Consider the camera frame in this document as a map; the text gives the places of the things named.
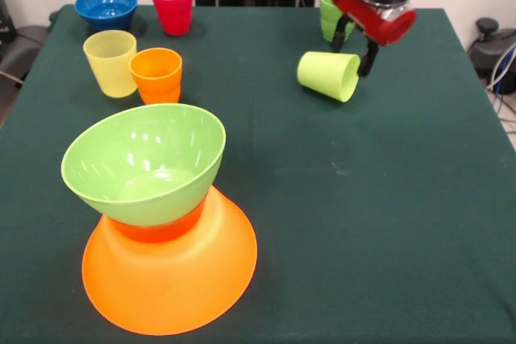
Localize green cup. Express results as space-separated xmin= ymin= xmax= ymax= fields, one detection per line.
xmin=318 ymin=0 xmax=356 ymax=44

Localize pink cup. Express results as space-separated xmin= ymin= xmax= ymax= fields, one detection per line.
xmin=150 ymin=0 xmax=195 ymax=36

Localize yellow cup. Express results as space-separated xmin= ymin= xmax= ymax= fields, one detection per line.
xmin=82 ymin=29 xmax=139 ymax=99

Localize dark green tablecloth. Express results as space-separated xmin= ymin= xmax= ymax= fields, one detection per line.
xmin=0 ymin=3 xmax=516 ymax=344

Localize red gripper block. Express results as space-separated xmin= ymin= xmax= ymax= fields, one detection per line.
xmin=330 ymin=0 xmax=418 ymax=78

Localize lime cup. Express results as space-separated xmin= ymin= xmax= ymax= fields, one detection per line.
xmin=297 ymin=51 xmax=362 ymax=104

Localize large orange bowl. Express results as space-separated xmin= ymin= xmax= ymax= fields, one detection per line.
xmin=81 ymin=184 xmax=259 ymax=337

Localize orange cup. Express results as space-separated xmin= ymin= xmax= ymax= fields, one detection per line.
xmin=129 ymin=47 xmax=184 ymax=106

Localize red-orange bowl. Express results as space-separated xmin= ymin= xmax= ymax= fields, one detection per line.
xmin=108 ymin=190 xmax=209 ymax=244

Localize green bowl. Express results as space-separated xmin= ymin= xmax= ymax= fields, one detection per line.
xmin=60 ymin=102 xmax=227 ymax=228

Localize blue bowl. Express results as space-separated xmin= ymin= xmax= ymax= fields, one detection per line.
xmin=74 ymin=0 xmax=139 ymax=32

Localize tangled floor cables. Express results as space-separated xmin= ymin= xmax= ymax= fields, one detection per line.
xmin=485 ymin=44 xmax=516 ymax=134

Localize black equipment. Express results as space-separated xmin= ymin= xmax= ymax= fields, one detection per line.
xmin=0 ymin=0 xmax=17 ymax=43

